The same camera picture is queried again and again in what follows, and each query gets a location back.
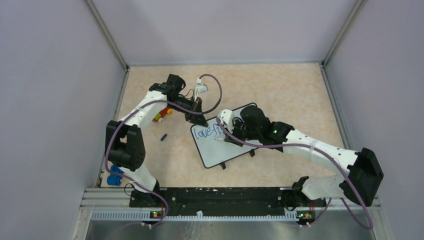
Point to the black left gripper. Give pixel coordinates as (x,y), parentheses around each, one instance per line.
(196,118)

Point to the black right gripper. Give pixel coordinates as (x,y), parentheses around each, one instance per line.
(236,142)

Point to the black framed whiteboard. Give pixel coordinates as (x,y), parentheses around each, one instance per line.
(213,152)

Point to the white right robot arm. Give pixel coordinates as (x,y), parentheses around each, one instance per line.
(357,174)

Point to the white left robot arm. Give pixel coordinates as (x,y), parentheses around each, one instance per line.
(124,143)

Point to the colourful toy brick car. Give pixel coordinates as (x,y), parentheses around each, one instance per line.
(159,118)

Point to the blue toy car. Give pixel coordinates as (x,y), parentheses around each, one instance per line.
(115,179)

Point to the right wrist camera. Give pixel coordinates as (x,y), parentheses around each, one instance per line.
(226,117)

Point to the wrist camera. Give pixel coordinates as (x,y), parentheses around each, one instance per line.
(199,88)
(226,117)

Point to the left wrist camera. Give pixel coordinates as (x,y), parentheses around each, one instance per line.
(199,88)

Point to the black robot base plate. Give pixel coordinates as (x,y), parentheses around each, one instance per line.
(270,196)

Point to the white slotted cable duct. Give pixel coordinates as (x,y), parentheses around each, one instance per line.
(147,216)

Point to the aluminium frame rails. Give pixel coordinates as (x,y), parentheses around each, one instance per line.
(381,230)

